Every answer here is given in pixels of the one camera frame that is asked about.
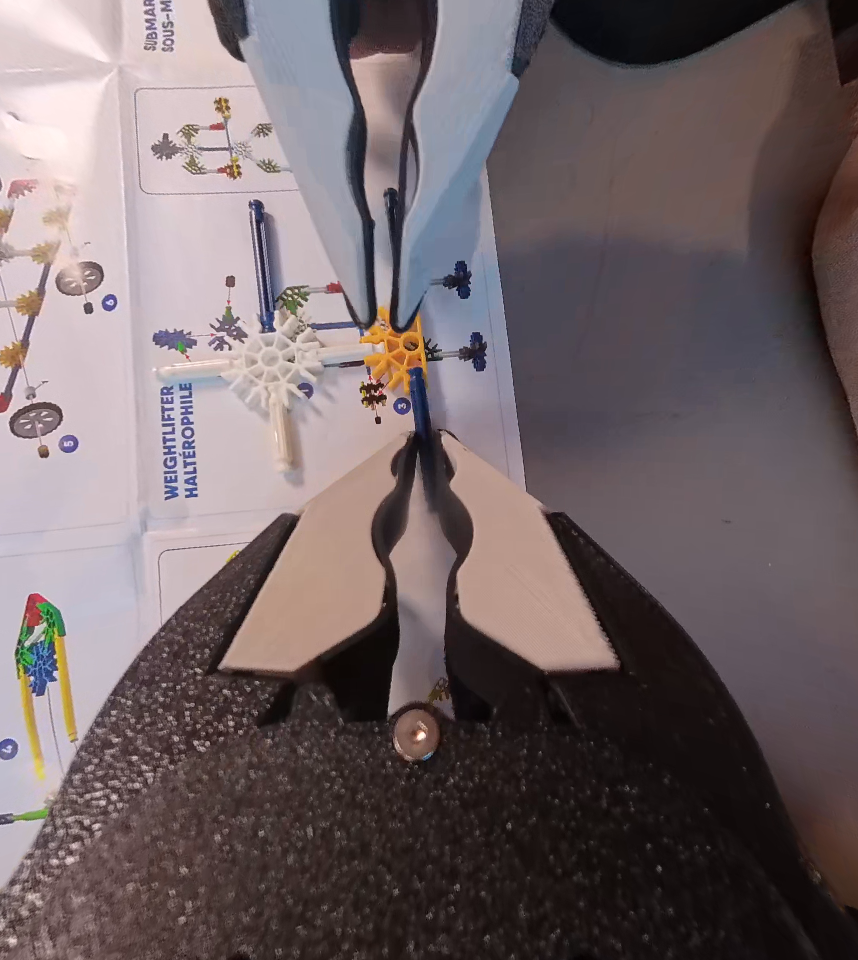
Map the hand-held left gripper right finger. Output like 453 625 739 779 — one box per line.
427 429 621 723

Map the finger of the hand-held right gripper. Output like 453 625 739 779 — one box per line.
390 0 521 333
236 0 379 329

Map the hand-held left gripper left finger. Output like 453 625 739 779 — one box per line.
217 433 421 723

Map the blue plastic rod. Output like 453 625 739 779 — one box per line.
247 198 280 335
408 366 437 459
382 187 405 331

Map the white snowflake connector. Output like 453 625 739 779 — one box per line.
222 311 325 410

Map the orange fan-shaped connector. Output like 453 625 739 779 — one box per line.
360 311 430 395

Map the person's right hand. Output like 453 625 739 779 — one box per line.
348 15 437 61

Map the white printed instruction sheet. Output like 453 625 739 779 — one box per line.
0 0 527 924

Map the dark cloth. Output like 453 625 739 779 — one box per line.
549 0 858 84

